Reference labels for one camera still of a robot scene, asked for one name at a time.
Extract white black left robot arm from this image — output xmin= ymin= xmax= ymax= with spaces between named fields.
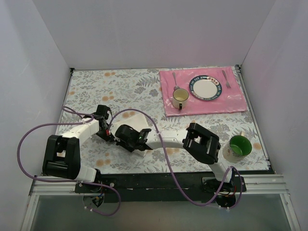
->
xmin=42 ymin=105 xmax=114 ymax=193

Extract white plate blue rim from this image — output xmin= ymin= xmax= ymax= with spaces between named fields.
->
xmin=189 ymin=75 xmax=222 ymax=101

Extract pink placemat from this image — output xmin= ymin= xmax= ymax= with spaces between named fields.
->
xmin=159 ymin=66 xmax=247 ymax=116

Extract silver fork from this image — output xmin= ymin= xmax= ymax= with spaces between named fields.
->
xmin=222 ymin=70 xmax=231 ymax=89

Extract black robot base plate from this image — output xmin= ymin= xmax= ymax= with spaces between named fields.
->
xmin=74 ymin=172 xmax=247 ymax=203

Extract white cloth napkin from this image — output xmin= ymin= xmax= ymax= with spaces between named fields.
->
xmin=110 ymin=113 xmax=150 ymax=157

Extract cream enamel mug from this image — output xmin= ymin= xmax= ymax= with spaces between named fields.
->
xmin=172 ymin=88 xmax=189 ymax=110

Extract aluminium frame rail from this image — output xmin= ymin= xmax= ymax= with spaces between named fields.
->
xmin=29 ymin=173 xmax=289 ymax=195

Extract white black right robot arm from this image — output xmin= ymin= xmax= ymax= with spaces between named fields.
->
xmin=111 ymin=123 xmax=235 ymax=191

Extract silver spoon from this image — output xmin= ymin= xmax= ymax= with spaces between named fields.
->
xmin=172 ymin=72 xmax=180 ymax=90

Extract green inside floral mug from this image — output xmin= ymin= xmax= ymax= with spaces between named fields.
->
xmin=222 ymin=132 xmax=252 ymax=163

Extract floral patterned table mat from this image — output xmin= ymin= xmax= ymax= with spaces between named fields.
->
xmin=64 ymin=69 xmax=270 ymax=174

